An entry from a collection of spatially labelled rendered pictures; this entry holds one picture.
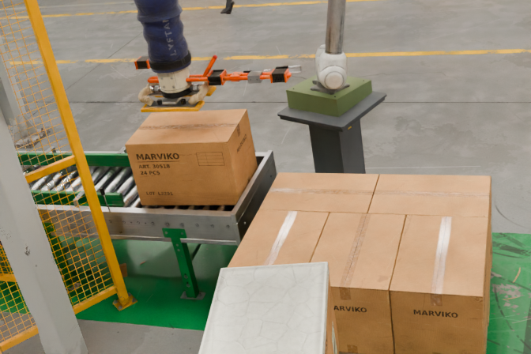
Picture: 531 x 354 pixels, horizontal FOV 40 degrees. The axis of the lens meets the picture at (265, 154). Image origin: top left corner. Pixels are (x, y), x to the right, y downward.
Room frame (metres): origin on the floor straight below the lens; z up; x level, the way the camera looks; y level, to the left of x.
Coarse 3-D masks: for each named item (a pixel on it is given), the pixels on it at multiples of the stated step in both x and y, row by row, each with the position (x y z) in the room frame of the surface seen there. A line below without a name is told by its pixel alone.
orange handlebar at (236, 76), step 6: (234, 72) 3.62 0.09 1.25; (240, 72) 3.60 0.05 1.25; (264, 72) 3.56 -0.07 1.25; (270, 72) 3.54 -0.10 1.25; (288, 72) 3.50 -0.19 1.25; (150, 78) 3.76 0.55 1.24; (156, 78) 3.77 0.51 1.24; (186, 78) 3.66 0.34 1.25; (192, 78) 3.65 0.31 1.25; (198, 78) 3.64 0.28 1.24; (204, 78) 3.62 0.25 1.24; (228, 78) 3.57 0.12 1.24; (234, 78) 3.56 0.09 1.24; (240, 78) 3.55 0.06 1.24; (246, 78) 3.54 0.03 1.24; (264, 78) 3.50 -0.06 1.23
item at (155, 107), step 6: (156, 102) 3.69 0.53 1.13; (180, 102) 3.63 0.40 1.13; (186, 102) 3.61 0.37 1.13; (198, 102) 3.60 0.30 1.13; (204, 102) 3.61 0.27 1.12; (144, 108) 3.64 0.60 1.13; (150, 108) 3.63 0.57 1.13; (156, 108) 3.61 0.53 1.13; (162, 108) 3.60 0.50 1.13; (168, 108) 3.59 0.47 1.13; (174, 108) 3.57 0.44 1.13; (180, 108) 3.56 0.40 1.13; (186, 108) 3.55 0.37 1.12; (192, 108) 3.53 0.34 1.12; (198, 108) 3.53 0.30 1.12
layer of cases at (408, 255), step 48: (288, 192) 3.48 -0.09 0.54; (336, 192) 3.40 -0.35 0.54; (384, 192) 3.31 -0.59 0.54; (432, 192) 3.23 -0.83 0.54; (480, 192) 3.15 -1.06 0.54; (288, 240) 3.02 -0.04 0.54; (336, 240) 2.95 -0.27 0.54; (384, 240) 2.88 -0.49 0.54; (432, 240) 2.81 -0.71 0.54; (480, 240) 2.75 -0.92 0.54; (336, 288) 2.60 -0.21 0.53; (384, 288) 2.53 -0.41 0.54; (432, 288) 2.47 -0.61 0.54; (480, 288) 2.41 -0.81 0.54; (384, 336) 2.53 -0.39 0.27; (432, 336) 2.45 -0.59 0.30; (480, 336) 2.37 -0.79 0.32
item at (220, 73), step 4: (212, 72) 3.66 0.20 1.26; (216, 72) 3.66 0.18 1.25; (220, 72) 3.65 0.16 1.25; (224, 72) 3.63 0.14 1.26; (208, 76) 3.61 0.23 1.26; (212, 76) 3.61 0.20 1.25; (216, 76) 3.58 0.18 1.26; (220, 76) 3.58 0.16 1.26; (224, 76) 3.62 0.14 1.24; (208, 80) 3.60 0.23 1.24; (212, 80) 3.59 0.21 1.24; (216, 80) 3.59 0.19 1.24; (220, 80) 3.58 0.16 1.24; (208, 84) 3.61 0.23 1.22; (212, 84) 3.59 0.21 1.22; (216, 84) 3.58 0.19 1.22; (220, 84) 3.57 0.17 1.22
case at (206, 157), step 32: (160, 128) 3.75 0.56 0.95; (192, 128) 3.67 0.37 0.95; (224, 128) 3.60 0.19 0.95; (160, 160) 3.56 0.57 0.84; (192, 160) 3.50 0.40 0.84; (224, 160) 3.44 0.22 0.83; (256, 160) 3.80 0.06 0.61; (160, 192) 3.57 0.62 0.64; (192, 192) 3.51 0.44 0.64; (224, 192) 3.45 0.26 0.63
